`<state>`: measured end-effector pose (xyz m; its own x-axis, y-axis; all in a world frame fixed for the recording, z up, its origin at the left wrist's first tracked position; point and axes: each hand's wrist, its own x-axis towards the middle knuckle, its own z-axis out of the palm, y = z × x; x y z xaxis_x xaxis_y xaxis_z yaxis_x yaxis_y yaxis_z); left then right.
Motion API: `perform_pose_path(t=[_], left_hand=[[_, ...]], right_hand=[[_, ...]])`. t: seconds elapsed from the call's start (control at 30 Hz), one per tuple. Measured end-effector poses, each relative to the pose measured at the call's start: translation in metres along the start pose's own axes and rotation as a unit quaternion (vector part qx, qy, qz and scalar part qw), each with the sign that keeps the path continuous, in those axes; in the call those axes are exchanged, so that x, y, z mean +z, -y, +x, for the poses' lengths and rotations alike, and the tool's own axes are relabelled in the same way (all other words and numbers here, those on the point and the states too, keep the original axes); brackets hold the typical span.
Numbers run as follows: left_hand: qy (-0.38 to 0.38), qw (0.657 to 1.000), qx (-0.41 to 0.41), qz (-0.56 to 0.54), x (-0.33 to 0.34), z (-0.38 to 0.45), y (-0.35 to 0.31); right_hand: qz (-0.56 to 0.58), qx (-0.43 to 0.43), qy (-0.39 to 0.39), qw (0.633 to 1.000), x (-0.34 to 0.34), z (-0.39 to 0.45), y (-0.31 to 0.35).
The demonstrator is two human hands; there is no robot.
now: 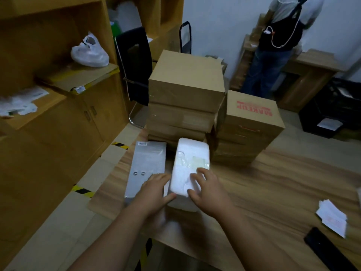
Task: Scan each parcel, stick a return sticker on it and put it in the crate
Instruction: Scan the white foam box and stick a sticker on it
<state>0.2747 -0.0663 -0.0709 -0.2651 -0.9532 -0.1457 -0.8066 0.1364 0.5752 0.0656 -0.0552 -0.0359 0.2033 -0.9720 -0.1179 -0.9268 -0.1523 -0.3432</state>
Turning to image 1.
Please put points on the person's right hand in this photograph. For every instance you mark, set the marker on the person's right hand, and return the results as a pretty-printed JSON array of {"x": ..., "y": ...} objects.
[{"x": 214, "y": 200}]

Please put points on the person's left hand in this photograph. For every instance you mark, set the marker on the person's left hand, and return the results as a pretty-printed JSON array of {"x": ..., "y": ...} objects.
[{"x": 152, "y": 197}]

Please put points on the white foam parcel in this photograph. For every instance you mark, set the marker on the white foam parcel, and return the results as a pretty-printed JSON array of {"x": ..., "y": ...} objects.
[{"x": 189, "y": 152}]

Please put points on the red printed cardboard box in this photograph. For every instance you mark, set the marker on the red printed cardboard box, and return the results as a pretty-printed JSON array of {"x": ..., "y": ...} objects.
[{"x": 251, "y": 112}]

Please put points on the stack of white stickers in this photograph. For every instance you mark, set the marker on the stack of white stickers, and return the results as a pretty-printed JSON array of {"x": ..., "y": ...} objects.
[{"x": 332, "y": 217}]

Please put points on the black handheld scanner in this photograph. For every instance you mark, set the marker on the black handheld scanner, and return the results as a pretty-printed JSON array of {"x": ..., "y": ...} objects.
[{"x": 327, "y": 251}]

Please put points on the person's left forearm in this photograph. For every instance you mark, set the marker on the person's left forearm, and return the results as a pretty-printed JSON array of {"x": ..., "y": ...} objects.
[{"x": 110, "y": 245}]

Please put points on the person's right forearm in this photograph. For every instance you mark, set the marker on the person's right forearm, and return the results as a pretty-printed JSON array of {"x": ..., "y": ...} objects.
[{"x": 253, "y": 245}]

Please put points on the stack of large cardboard boxes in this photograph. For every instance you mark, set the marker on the stack of large cardboard boxes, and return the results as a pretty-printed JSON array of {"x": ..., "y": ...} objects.
[{"x": 56, "y": 143}]

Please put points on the medium taped cardboard box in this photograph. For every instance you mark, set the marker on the medium taped cardboard box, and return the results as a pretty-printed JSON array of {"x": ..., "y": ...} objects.
[{"x": 218, "y": 62}]

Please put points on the stack of small cardboard boxes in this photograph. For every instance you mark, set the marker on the stack of small cardboard boxes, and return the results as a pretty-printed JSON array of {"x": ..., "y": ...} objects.
[{"x": 259, "y": 28}]

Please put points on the black plastic crates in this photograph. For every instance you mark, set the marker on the black plastic crates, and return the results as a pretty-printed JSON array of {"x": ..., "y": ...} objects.
[{"x": 310, "y": 121}]

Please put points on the black office chair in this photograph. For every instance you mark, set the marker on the black office chair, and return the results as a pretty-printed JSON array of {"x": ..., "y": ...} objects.
[{"x": 132, "y": 62}]

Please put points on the flat brown parcel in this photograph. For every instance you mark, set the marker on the flat brown parcel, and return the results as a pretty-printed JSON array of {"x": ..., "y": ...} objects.
[{"x": 76, "y": 79}]

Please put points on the wooden drawer desk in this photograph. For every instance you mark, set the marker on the wooden drawer desk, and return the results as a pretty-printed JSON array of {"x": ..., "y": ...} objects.
[{"x": 310, "y": 79}]

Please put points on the knotted white plastic bag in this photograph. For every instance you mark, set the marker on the knotted white plastic bag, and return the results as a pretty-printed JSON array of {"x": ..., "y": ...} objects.
[{"x": 90, "y": 54}]

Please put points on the white wrapped parcel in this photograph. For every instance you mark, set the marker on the white wrapped parcel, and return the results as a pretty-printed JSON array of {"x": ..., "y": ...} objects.
[{"x": 19, "y": 102}]

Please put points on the green platform trolley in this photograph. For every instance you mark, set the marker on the green platform trolley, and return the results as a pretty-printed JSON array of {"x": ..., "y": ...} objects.
[{"x": 180, "y": 36}]

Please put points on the black plastic crate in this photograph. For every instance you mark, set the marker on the black plastic crate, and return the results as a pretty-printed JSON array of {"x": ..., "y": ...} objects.
[{"x": 347, "y": 101}]

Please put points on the small green packet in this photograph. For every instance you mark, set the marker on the small green packet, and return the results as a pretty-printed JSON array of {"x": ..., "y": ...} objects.
[{"x": 115, "y": 28}]

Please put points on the grey soft parcel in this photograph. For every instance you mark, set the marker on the grey soft parcel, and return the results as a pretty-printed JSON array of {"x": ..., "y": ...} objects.
[{"x": 128, "y": 14}]

